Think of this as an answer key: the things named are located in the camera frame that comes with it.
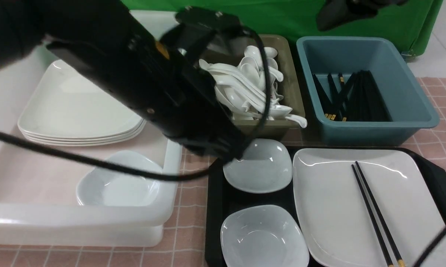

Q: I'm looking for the black chopstick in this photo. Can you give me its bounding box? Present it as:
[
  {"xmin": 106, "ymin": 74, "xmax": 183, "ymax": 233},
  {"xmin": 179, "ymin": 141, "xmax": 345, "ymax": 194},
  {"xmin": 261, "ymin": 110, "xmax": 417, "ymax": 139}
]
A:
[
  {"xmin": 351, "ymin": 164, "xmax": 394, "ymax": 267},
  {"xmin": 353, "ymin": 161, "xmax": 406, "ymax": 267}
]

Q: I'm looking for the bottom white stacked plate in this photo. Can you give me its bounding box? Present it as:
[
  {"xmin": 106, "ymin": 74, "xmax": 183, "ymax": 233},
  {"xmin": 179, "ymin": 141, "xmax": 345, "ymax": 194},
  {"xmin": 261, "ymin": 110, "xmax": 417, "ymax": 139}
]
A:
[{"xmin": 25, "ymin": 131, "xmax": 141, "ymax": 147}]

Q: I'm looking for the black serving tray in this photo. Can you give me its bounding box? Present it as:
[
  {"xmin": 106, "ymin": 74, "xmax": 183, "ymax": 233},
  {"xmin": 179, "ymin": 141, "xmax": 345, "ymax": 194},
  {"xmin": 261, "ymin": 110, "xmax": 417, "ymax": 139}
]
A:
[{"xmin": 204, "ymin": 147, "xmax": 446, "ymax": 267}]

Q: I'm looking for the pile of white spoons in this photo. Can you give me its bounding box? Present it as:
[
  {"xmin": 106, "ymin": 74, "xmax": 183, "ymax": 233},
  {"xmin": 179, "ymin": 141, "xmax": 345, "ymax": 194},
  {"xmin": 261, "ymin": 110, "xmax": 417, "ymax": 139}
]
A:
[{"xmin": 198, "ymin": 45, "xmax": 293, "ymax": 118}]

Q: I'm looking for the top white stacked plate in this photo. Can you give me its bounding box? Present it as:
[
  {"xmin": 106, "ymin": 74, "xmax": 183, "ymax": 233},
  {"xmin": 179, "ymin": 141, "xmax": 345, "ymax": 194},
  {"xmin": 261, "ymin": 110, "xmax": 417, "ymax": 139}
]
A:
[{"xmin": 17, "ymin": 60, "xmax": 143, "ymax": 138}]

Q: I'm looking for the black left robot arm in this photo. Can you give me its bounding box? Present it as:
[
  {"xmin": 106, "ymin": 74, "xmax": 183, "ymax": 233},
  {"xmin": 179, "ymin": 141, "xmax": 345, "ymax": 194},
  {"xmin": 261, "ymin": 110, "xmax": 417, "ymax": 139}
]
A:
[{"xmin": 0, "ymin": 0, "xmax": 249, "ymax": 160}]

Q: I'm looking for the olive spoon bin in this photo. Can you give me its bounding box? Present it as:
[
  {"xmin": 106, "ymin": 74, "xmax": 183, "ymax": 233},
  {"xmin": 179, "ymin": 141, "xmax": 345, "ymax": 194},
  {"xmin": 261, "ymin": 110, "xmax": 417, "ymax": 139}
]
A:
[{"xmin": 193, "ymin": 34, "xmax": 306, "ymax": 141}]

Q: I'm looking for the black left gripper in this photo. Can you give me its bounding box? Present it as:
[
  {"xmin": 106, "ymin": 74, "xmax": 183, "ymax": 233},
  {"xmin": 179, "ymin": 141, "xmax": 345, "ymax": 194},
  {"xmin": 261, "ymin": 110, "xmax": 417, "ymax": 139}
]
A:
[{"xmin": 47, "ymin": 7, "xmax": 247, "ymax": 160}]

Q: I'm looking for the blue chopstick bin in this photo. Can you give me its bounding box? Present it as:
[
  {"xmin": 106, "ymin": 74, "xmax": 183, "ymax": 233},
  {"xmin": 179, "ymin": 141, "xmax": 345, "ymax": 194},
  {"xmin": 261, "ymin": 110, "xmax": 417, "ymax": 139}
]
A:
[{"xmin": 296, "ymin": 36, "xmax": 439, "ymax": 146}]

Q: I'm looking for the green backdrop cloth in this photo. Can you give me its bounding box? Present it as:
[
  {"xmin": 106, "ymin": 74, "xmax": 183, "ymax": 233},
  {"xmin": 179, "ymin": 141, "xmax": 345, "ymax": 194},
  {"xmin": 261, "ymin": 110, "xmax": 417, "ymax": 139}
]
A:
[{"xmin": 123, "ymin": 0, "xmax": 443, "ymax": 56}]

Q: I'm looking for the white stacked plate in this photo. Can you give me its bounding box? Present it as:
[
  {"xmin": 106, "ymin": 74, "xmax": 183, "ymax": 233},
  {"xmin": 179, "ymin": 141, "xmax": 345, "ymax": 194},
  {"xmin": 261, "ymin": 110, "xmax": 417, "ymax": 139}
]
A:
[
  {"xmin": 21, "ymin": 122, "xmax": 146, "ymax": 146},
  {"xmin": 25, "ymin": 131, "xmax": 141, "ymax": 147},
  {"xmin": 17, "ymin": 60, "xmax": 143, "ymax": 138},
  {"xmin": 19, "ymin": 120, "xmax": 147, "ymax": 142}
]

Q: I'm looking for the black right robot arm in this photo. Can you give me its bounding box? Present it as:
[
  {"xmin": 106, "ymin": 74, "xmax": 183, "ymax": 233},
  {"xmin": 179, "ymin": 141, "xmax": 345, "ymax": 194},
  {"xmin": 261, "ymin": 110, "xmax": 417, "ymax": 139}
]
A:
[{"xmin": 316, "ymin": 0, "xmax": 408, "ymax": 32}]

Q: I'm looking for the white bowl in bin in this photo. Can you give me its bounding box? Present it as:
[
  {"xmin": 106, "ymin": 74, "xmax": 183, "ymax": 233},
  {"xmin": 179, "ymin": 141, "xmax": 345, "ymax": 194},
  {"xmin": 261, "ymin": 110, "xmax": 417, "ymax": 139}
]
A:
[{"xmin": 76, "ymin": 151, "xmax": 163, "ymax": 207}]

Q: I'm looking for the large white rice plate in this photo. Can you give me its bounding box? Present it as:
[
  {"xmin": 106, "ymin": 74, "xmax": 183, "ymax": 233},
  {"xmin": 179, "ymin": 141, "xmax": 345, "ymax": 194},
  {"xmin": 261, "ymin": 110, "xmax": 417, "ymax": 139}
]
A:
[{"xmin": 293, "ymin": 148, "xmax": 446, "ymax": 267}]

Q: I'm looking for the white ceramic spoon overhanging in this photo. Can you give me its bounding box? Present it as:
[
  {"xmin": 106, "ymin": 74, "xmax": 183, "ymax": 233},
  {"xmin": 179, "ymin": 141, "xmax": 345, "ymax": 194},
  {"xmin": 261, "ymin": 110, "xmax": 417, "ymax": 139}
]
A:
[{"xmin": 274, "ymin": 114, "xmax": 308, "ymax": 128}]

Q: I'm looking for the white bowl tray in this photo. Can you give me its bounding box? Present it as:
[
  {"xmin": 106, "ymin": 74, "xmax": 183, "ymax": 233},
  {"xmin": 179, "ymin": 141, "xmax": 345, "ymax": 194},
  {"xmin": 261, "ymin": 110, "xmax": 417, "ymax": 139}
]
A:
[
  {"xmin": 220, "ymin": 205, "xmax": 310, "ymax": 267},
  {"xmin": 223, "ymin": 139, "xmax": 293, "ymax": 194}
]

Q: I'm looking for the pile of black chopsticks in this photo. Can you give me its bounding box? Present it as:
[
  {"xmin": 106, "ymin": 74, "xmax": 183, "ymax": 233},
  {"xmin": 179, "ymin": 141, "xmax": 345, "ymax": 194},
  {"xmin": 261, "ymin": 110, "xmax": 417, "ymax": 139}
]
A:
[{"xmin": 312, "ymin": 70, "xmax": 393, "ymax": 122}]

